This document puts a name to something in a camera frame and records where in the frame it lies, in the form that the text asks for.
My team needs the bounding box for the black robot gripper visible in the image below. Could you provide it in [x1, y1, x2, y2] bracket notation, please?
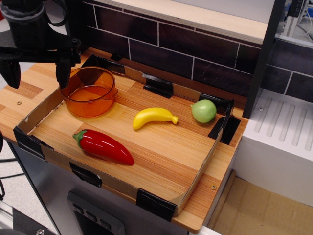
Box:
[0, 4, 82, 89]

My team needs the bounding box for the yellow plastic banana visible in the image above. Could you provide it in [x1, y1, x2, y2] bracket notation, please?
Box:
[133, 107, 179, 130]

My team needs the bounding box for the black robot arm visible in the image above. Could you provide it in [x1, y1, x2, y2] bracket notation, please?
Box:
[0, 0, 81, 89]

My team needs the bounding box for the orange transparent plastic pot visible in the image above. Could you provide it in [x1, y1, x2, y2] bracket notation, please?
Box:
[59, 66, 118, 118]

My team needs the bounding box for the cardboard fence with black tape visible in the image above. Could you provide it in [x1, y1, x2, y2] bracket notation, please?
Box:
[14, 55, 244, 227]

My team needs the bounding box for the red plastic chili pepper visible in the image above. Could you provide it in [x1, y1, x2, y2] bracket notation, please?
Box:
[72, 129, 134, 166]

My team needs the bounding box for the grey oven control panel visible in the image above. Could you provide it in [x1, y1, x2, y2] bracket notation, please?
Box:
[67, 192, 126, 235]

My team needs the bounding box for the green plastic pear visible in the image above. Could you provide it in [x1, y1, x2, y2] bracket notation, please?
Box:
[190, 99, 217, 123]

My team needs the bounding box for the white toy sink drainboard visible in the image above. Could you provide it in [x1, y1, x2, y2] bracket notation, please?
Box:
[234, 90, 313, 206]

